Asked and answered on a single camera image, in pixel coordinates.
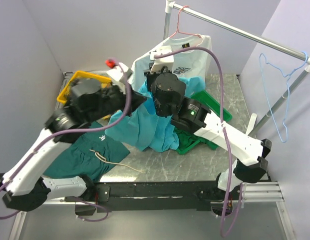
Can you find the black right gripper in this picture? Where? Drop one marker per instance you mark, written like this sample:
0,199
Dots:
150,77

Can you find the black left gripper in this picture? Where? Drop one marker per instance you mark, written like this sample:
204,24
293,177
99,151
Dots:
138,99

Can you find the light blue t shirt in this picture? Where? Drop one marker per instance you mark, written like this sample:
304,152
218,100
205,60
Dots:
144,129

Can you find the green plastic bin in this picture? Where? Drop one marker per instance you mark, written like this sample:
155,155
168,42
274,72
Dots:
204,98

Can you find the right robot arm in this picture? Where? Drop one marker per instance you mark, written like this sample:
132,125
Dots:
189,115

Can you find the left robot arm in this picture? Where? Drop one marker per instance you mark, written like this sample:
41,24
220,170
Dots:
25,186

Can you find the white t shirt on hanger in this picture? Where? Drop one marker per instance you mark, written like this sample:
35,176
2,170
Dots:
193,63

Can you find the yellow plastic bin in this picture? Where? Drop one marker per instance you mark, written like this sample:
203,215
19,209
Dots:
72,78

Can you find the green cloth in bin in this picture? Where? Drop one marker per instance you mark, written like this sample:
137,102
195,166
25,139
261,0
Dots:
188,141

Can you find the dark teal garment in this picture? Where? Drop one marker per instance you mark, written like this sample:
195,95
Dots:
93,154

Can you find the white rack base foot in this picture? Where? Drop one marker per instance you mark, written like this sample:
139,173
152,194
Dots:
251,123

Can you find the metal clothes rack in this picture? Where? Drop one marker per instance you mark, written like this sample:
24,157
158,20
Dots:
293,79

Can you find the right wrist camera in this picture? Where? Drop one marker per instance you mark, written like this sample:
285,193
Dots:
158,62

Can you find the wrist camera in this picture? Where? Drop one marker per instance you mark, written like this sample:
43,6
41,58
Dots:
118,72
158,62

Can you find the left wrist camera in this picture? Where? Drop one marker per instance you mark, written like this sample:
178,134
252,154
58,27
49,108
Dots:
118,72

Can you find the pink wire hanger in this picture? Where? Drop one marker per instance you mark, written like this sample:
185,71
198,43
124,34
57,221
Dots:
180,26

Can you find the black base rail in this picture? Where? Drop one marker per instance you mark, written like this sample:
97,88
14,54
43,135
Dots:
151,195

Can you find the blue wire hanger right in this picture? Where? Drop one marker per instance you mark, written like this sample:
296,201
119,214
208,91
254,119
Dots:
277,86

